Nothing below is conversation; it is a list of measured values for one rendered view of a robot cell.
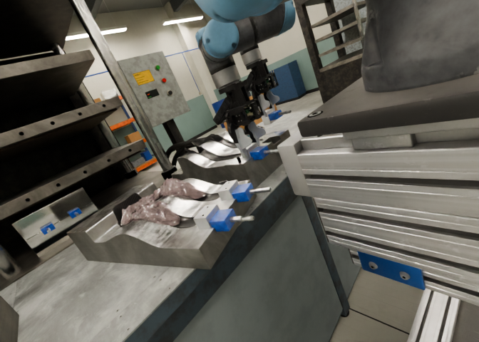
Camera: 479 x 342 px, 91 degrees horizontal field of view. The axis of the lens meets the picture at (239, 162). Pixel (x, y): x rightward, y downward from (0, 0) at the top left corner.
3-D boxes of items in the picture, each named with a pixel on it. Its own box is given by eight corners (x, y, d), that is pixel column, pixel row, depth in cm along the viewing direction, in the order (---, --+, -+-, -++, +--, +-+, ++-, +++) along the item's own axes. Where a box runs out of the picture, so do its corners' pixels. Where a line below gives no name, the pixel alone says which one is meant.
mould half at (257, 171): (296, 151, 87) (284, 117, 83) (254, 189, 71) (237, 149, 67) (216, 159, 124) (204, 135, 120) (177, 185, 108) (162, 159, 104)
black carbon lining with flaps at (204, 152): (268, 143, 86) (259, 119, 83) (240, 164, 76) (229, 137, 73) (212, 151, 111) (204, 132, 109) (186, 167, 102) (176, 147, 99)
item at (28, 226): (102, 217, 114) (82, 187, 109) (39, 257, 97) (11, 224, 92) (84, 207, 151) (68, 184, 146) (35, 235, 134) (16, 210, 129)
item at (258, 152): (286, 154, 69) (281, 138, 67) (277, 163, 66) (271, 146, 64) (254, 157, 78) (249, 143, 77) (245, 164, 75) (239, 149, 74)
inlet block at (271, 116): (296, 115, 94) (291, 102, 92) (289, 120, 91) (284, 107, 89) (270, 121, 104) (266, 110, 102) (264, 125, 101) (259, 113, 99)
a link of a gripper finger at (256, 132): (269, 147, 72) (255, 122, 68) (256, 148, 76) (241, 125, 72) (274, 140, 73) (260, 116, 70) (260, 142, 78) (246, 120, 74)
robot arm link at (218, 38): (246, 1, 48) (237, 19, 58) (196, 21, 47) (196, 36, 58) (260, 40, 50) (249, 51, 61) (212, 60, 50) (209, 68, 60)
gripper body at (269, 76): (269, 92, 89) (257, 60, 86) (253, 97, 96) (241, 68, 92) (279, 86, 94) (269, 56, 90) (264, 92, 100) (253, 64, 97)
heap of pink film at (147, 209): (211, 190, 68) (199, 167, 66) (172, 231, 54) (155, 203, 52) (154, 199, 82) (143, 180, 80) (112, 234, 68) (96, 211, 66)
